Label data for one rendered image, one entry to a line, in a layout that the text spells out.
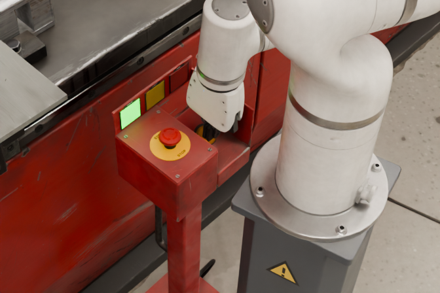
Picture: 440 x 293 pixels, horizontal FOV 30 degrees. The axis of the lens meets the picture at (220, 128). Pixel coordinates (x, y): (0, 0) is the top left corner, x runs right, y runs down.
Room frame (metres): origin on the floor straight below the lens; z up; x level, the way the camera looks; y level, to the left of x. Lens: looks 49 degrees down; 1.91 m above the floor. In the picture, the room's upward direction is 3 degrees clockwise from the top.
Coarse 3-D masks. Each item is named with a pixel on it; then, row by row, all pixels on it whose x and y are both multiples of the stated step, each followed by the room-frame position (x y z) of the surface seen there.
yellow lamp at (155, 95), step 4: (160, 84) 1.02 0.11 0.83; (156, 88) 1.01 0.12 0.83; (160, 88) 1.02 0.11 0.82; (148, 92) 1.00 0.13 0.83; (152, 92) 1.00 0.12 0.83; (156, 92) 1.01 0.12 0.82; (160, 92) 1.02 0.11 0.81; (148, 96) 0.99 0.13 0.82; (152, 96) 1.00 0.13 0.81; (156, 96) 1.01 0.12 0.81; (160, 96) 1.02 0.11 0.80; (148, 100) 0.99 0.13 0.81; (152, 100) 1.00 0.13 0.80; (156, 100) 1.01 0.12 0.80; (148, 104) 0.99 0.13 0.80; (152, 104) 1.00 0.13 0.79; (148, 108) 0.99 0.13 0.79
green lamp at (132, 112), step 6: (138, 102) 0.98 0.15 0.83; (126, 108) 0.95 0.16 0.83; (132, 108) 0.96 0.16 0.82; (138, 108) 0.98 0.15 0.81; (120, 114) 0.94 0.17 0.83; (126, 114) 0.95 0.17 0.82; (132, 114) 0.96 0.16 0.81; (138, 114) 0.97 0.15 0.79; (126, 120) 0.95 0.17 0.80; (132, 120) 0.96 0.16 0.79
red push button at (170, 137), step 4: (164, 128) 0.94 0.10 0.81; (168, 128) 0.93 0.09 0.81; (172, 128) 0.93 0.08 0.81; (160, 132) 0.92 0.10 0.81; (164, 132) 0.92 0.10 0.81; (168, 132) 0.92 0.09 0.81; (172, 132) 0.92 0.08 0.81; (176, 132) 0.93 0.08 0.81; (160, 136) 0.92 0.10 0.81; (164, 136) 0.91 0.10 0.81; (168, 136) 0.91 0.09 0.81; (172, 136) 0.92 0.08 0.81; (176, 136) 0.92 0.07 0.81; (180, 136) 0.92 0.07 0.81; (160, 140) 0.91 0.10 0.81; (164, 140) 0.91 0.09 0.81; (168, 140) 0.91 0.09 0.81; (172, 140) 0.91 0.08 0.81; (176, 140) 0.91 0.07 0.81; (180, 140) 0.91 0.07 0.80; (164, 144) 0.90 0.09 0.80; (168, 144) 0.90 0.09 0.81; (172, 144) 0.90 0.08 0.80; (176, 144) 0.90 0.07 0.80; (168, 148) 0.91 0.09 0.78; (172, 148) 0.91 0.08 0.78
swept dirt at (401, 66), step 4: (428, 40) 2.08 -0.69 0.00; (424, 44) 2.06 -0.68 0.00; (420, 48) 2.04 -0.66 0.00; (404, 60) 1.97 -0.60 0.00; (400, 64) 1.95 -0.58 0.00; (404, 64) 1.96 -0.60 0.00; (396, 68) 1.94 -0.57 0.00; (400, 68) 1.94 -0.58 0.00; (396, 72) 1.92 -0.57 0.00; (148, 276) 1.11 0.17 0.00; (144, 280) 1.09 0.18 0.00; (140, 284) 1.08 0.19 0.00; (132, 288) 1.07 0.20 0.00; (136, 288) 1.07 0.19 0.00; (128, 292) 1.05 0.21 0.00
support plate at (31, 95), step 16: (0, 48) 0.92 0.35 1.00; (0, 64) 0.88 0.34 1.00; (16, 64) 0.88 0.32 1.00; (0, 80) 0.85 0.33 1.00; (16, 80) 0.85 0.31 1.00; (32, 80) 0.85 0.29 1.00; (48, 80) 0.85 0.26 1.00; (0, 96) 0.82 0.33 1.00; (16, 96) 0.82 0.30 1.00; (32, 96) 0.82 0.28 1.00; (48, 96) 0.82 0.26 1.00; (64, 96) 0.82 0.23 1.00; (0, 112) 0.78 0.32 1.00; (16, 112) 0.78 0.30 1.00; (32, 112) 0.79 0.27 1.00; (0, 128) 0.75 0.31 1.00; (16, 128) 0.76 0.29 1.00
